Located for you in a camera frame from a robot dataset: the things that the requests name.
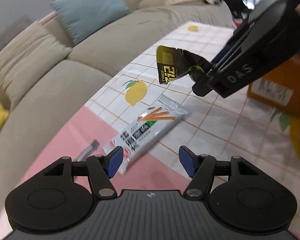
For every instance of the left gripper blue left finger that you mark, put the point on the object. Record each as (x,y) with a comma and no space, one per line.
(101,168)

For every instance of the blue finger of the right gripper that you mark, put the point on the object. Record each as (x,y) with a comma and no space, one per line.
(240,49)
(202,85)

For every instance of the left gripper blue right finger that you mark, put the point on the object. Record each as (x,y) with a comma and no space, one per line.
(200,169)

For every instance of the dark green seaweed packet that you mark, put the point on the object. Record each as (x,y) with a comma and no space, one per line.
(175,63)

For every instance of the white snack stick packet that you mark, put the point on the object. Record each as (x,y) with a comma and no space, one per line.
(143,132)

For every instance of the pink white lemon tablecloth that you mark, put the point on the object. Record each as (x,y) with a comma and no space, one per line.
(237,125)

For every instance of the orange cardboard box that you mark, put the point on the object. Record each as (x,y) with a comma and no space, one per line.
(280,88)

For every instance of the beige sofa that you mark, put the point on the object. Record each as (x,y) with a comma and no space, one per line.
(77,55)

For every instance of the beige cushion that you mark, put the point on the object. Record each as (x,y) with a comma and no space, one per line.
(27,58)

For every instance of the light blue cushion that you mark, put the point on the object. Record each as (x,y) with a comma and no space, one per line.
(82,18)

